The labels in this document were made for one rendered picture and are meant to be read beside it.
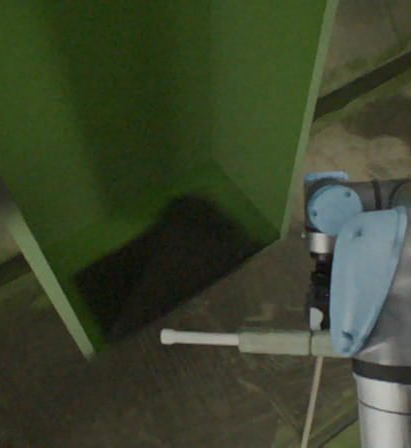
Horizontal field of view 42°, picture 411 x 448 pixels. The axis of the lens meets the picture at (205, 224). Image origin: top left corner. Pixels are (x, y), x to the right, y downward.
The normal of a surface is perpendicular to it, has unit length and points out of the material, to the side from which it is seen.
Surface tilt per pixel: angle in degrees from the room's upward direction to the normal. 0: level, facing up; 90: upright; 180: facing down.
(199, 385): 0
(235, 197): 12
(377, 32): 57
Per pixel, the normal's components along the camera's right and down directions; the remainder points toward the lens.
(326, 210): -0.19, 0.21
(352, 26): 0.37, 0.11
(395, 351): -0.69, -0.02
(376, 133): -0.13, -0.67
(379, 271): -0.18, -0.22
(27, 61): 0.57, 0.69
